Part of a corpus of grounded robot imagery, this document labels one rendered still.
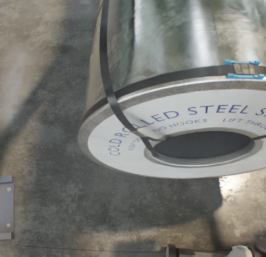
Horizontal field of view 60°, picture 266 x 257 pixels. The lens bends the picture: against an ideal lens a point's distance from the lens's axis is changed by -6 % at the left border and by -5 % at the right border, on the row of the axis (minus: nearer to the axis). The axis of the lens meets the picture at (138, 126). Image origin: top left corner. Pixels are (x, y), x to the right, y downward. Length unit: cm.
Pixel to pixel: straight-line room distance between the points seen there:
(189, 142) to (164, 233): 74
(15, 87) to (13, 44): 61
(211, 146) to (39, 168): 136
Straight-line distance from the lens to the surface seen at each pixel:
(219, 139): 149
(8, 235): 207
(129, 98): 74
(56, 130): 219
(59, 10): 321
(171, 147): 144
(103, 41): 86
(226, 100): 79
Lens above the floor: 189
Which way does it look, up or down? 65 degrees down
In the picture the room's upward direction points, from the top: straight up
